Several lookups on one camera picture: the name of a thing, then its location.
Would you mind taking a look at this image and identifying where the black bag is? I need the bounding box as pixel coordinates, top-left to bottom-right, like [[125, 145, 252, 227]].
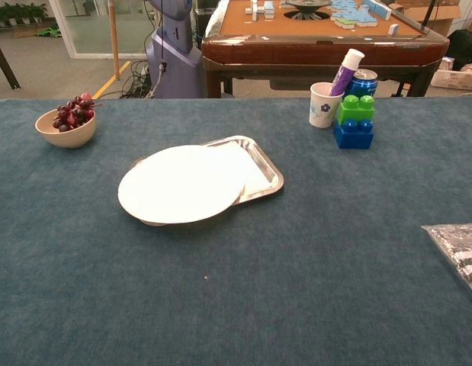
[[447, 29, 472, 72]]

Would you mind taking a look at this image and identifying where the blue felt table cover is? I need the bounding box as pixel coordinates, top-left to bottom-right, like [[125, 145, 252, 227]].
[[0, 98, 472, 366]]

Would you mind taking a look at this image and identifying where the silver metal tray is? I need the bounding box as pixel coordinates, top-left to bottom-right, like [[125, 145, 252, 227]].
[[138, 135, 285, 227]]

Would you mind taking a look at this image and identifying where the blue purple robot base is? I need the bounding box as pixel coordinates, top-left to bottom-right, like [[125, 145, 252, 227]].
[[145, 0, 204, 99]]

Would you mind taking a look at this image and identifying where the red grape bunch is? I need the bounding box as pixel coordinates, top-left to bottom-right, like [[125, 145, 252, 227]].
[[52, 91, 103, 133]]

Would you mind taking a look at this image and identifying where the blue soda can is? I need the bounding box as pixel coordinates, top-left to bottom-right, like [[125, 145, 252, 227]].
[[344, 69, 379, 110]]

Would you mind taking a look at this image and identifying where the black table leg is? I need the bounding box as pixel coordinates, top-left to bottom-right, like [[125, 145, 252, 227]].
[[0, 34, 21, 92]]

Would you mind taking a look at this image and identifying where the plastic bag striped garment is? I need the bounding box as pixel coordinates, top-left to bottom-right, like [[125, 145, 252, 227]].
[[421, 223, 472, 302]]

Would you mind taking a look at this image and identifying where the purple white tube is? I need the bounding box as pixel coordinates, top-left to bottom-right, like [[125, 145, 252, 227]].
[[328, 48, 365, 97]]

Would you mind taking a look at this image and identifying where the floor cable bundle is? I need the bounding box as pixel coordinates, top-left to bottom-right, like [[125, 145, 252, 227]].
[[120, 60, 157, 99]]

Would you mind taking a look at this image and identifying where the flower print paper cup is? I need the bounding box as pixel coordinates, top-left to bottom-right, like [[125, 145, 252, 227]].
[[309, 82, 345, 130]]

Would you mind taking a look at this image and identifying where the beige bowl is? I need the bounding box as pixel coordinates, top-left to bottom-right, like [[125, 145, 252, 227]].
[[34, 108, 97, 149]]

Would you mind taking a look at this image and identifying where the small mahjong tile cluster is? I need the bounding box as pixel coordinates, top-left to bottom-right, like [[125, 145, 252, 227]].
[[245, 0, 277, 21]]

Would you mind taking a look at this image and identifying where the green toy brick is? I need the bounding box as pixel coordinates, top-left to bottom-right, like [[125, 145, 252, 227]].
[[336, 95, 376, 124]]

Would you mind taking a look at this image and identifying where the green potted plant row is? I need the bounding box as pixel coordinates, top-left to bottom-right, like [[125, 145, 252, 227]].
[[0, 2, 49, 27]]

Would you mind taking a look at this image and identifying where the black mahjong table centre dome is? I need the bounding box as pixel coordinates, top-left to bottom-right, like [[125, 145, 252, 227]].
[[283, 0, 332, 20]]

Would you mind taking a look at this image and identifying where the white plastic basket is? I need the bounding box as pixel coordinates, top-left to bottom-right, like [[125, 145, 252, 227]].
[[429, 68, 472, 92]]

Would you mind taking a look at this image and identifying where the blue white mahjong tile pile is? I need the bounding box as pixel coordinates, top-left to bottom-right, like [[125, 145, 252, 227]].
[[329, 0, 393, 30]]

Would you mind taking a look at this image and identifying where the wooden pole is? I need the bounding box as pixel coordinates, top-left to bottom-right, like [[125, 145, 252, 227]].
[[108, 0, 121, 81]]

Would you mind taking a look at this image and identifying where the white paper plate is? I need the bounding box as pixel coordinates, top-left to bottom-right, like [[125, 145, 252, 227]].
[[117, 144, 246, 226]]

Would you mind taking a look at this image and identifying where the cardboard box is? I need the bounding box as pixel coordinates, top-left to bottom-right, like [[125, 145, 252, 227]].
[[391, 0, 467, 37]]

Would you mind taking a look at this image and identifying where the blue toy brick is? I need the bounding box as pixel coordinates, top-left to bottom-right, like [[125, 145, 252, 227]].
[[332, 118, 374, 150]]

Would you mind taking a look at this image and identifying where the brown wooden mahjong table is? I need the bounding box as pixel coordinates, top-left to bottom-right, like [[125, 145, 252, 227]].
[[201, 0, 450, 99]]

